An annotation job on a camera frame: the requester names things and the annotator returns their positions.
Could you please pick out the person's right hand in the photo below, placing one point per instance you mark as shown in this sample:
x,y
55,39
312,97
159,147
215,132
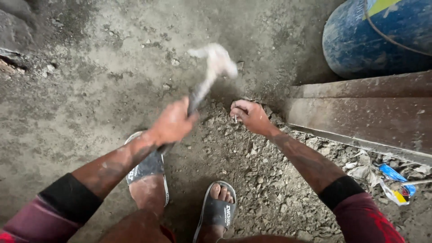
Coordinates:
x,y
253,116

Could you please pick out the person's left hand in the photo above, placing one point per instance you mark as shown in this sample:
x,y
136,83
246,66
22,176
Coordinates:
x,y
172,123

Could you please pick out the person's left fingers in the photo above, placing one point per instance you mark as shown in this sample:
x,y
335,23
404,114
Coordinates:
x,y
185,108

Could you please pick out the person's right fingers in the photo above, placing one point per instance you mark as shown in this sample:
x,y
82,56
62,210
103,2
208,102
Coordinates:
x,y
238,109

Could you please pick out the dusty claw hammer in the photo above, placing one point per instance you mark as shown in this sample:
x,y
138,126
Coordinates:
x,y
211,76

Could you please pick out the grey slide sandal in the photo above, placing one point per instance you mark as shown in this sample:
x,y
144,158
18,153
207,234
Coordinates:
x,y
216,211
148,168

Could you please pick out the heap of concrete rubble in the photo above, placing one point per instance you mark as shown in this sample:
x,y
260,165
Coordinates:
x,y
280,175

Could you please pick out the rusty brown metal beam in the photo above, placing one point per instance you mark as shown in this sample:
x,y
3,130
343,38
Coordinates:
x,y
364,111

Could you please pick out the black right wrist band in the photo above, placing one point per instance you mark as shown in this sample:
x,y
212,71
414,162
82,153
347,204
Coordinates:
x,y
339,190

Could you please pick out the black wrist band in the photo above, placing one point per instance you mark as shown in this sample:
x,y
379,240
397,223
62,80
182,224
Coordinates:
x,y
339,190
71,199

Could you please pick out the crumpled white paper scrap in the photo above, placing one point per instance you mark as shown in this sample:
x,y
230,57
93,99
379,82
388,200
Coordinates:
x,y
359,167

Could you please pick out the black left wrist band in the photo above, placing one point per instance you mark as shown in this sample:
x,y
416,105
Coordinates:
x,y
71,199

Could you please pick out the blue plastic barrel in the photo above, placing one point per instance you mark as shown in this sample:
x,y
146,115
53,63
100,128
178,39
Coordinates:
x,y
378,37

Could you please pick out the blue and yellow plastic wrapper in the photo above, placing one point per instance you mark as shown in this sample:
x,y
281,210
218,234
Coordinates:
x,y
396,184

